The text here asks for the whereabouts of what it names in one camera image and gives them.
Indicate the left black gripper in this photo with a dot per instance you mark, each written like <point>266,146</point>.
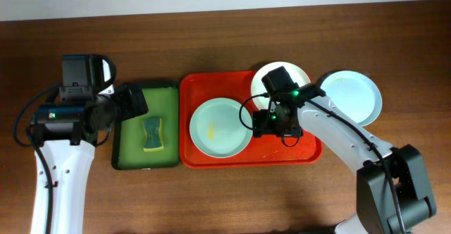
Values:
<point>132,102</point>

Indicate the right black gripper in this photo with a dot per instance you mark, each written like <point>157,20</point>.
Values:
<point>263,125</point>

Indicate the yellow green sponge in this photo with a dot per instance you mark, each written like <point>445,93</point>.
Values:
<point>153,133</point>

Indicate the mint green plate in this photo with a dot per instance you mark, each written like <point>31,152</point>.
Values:
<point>218,128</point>

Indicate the light blue plate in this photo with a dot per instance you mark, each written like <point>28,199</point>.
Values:
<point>354,94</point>

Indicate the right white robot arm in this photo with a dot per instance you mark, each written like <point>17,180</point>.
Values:
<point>394,192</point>

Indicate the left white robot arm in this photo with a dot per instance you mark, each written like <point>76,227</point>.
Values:
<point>64,136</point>

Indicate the dark green tray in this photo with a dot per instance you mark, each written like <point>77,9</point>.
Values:
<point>162,99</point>

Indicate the red plastic tray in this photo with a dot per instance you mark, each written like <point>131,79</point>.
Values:
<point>196,88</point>

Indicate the cream white plate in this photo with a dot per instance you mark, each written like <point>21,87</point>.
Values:
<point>295,72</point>

